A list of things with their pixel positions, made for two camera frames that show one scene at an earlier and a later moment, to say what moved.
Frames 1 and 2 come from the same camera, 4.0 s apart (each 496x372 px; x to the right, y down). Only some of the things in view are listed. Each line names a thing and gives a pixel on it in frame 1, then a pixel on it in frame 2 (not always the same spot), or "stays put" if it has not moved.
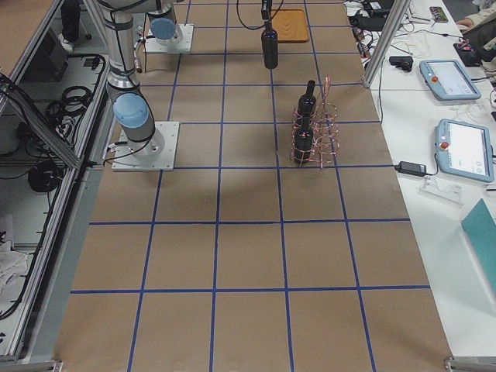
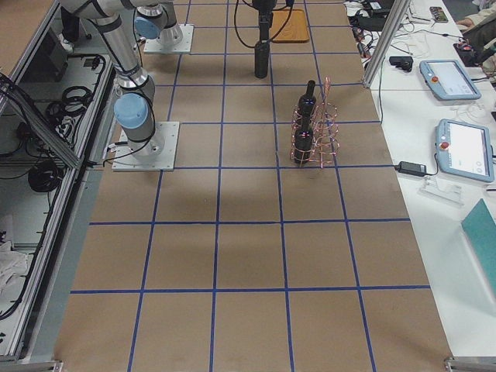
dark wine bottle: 270,47 → 261,59
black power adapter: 404,167 stays put
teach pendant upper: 446,80 stays put
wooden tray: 290,25 stays put
